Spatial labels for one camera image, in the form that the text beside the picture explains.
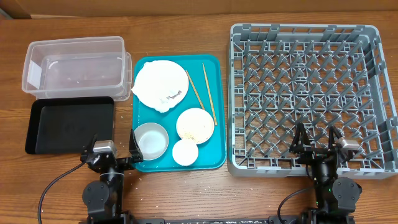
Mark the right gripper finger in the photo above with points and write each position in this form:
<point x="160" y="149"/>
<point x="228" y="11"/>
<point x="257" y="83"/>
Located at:
<point x="333" y="137"/>
<point x="301" y="142"/>

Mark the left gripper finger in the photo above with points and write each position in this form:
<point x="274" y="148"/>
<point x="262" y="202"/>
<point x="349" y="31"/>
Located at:
<point x="89" y="147"/>
<point x="134" y="147"/>

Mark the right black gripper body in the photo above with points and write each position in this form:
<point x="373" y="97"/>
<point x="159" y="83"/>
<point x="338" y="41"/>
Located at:
<point x="311" y="154"/>

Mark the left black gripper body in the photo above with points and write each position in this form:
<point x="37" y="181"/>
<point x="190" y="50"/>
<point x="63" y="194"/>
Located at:
<point x="125" y="164"/>

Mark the grey-green bowl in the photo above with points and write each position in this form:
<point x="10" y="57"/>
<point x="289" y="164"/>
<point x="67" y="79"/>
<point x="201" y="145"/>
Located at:
<point x="152" y="139"/>

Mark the small white cup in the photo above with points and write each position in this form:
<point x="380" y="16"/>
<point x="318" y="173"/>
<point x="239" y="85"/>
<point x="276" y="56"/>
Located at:
<point x="185" y="152"/>

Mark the pink bowl with rice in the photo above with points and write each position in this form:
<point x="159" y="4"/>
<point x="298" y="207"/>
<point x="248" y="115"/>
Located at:
<point x="195" y="124"/>

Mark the wooden chopstick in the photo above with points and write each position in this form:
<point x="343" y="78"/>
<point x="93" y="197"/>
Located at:
<point x="209" y="95"/>
<point x="195" y="90"/>

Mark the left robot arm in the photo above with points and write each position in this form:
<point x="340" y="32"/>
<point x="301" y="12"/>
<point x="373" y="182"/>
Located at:
<point x="104" y="197"/>

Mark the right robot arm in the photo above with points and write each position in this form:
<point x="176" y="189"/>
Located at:
<point x="335" y="196"/>

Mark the black waste tray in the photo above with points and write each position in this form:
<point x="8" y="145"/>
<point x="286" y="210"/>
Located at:
<point x="67" y="125"/>

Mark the grey dishwasher rack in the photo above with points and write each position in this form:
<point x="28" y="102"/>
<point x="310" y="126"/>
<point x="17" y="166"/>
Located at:
<point x="324" y="75"/>

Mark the teal plastic tray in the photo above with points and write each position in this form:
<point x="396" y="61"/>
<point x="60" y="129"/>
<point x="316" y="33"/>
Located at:
<point x="178" y="113"/>

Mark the clear plastic bin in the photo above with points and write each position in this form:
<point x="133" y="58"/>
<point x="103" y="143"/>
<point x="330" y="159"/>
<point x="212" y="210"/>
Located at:
<point x="78" y="67"/>

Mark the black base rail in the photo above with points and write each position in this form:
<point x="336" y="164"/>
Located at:
<point x="268" y="220"/>

